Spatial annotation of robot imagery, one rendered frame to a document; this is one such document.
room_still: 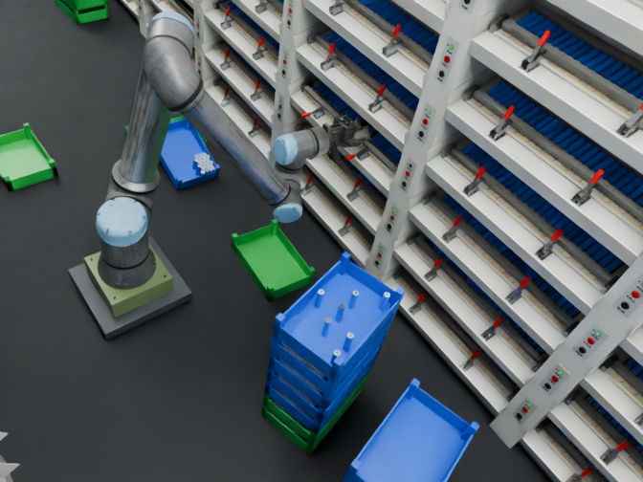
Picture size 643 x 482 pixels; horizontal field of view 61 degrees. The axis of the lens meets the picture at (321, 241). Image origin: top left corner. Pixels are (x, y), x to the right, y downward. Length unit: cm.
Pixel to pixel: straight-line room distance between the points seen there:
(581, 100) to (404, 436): 92
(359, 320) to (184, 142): 141
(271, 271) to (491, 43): 118
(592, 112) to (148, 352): 149
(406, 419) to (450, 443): 13
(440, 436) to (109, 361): 108
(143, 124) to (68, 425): 92
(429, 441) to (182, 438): 75
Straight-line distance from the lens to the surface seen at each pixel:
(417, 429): 154
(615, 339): 150
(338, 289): 152
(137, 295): 193
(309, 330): 143
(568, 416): 178
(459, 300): 185
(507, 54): 143
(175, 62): 142
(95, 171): 258
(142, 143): 172
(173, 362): 193
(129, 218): 178
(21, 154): 273
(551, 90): 136
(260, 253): 220
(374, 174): 188
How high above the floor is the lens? 168
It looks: 47 degrees down
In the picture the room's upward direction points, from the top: 12 degrees clockwise
